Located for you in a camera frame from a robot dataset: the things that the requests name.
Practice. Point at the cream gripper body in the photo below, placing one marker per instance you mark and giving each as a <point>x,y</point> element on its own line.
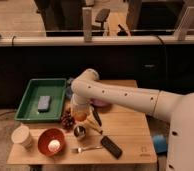
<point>77,109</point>

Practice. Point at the black marker pen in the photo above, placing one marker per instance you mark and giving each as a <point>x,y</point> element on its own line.
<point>96,116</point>

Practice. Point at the red bowl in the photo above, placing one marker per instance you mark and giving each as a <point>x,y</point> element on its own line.
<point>46,137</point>

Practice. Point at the orange apple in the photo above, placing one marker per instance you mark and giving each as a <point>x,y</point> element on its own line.
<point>80,117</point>

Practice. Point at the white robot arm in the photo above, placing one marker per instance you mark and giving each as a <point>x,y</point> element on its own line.
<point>174,108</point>

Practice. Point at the green plastic tray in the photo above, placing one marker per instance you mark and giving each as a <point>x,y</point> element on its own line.
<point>28,109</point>

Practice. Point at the black office chair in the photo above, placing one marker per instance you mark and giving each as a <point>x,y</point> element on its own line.
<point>100,20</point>

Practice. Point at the white paper cup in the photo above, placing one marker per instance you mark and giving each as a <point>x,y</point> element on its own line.
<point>22,136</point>

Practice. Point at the purple bowl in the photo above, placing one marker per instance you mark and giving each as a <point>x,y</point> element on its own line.
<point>99,103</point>

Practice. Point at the white horizontal rail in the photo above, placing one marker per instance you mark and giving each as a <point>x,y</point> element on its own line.
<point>95,41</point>

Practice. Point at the blue device on floor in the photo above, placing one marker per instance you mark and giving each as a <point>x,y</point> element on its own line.
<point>160,144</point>

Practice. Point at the black remote control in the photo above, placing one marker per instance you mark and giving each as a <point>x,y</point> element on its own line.
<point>107,143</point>

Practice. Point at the blue plastic cup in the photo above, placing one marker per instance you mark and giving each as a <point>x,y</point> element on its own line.
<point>69,93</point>

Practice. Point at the small metal cup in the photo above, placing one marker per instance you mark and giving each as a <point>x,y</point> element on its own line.
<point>79,132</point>

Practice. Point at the white right rail post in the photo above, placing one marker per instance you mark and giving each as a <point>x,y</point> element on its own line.
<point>184,24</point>

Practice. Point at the white rail post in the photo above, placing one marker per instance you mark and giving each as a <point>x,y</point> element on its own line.
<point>184,24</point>
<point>87,23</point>

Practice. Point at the yellow banana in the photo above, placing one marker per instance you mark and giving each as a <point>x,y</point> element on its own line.
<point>93,126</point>

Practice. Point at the bunch of dark grapes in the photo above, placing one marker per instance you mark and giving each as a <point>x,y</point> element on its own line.
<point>67,121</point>

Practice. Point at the grey blue sponge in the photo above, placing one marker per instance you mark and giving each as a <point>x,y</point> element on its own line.
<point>44,103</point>

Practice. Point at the silver fork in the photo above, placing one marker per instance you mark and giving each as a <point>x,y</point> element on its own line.
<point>82,149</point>

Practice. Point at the white egg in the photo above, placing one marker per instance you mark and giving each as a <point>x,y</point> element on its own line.
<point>54,145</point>

